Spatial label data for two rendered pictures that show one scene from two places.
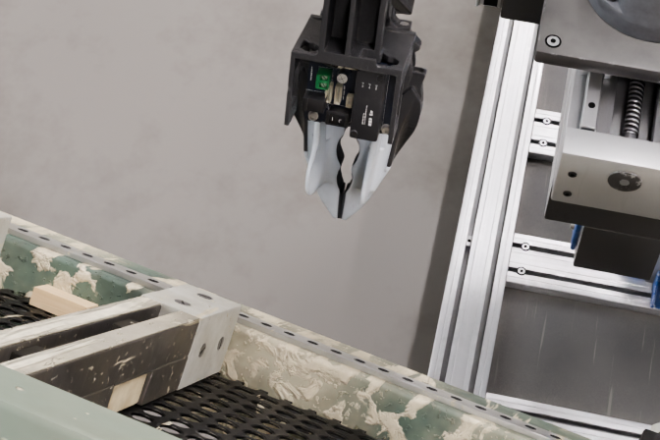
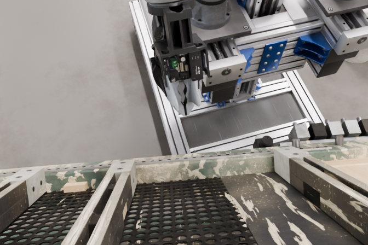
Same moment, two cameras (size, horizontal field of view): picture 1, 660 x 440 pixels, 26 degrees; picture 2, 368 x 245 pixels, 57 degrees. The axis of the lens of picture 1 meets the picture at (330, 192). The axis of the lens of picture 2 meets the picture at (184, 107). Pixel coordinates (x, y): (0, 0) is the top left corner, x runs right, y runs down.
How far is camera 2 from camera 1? 0.44 m
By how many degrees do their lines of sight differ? 15
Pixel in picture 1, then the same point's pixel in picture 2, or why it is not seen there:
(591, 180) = (216, 75)
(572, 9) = not seen: hidden behind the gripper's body
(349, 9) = (174, 30)
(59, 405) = not seen: outside the picture
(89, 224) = (55, 155)
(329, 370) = (171, 166)
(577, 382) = (210, 135)
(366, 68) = (193, 50)
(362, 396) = (184, 169)
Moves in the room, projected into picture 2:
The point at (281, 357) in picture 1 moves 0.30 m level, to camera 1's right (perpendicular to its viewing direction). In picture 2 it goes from (154, 169) to (240, 126)
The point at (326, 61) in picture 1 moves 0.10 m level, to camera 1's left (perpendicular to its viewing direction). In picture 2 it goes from (176, 54) to (110, 81)
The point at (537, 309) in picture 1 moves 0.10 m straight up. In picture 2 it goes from (190, 121) to (191, 112)
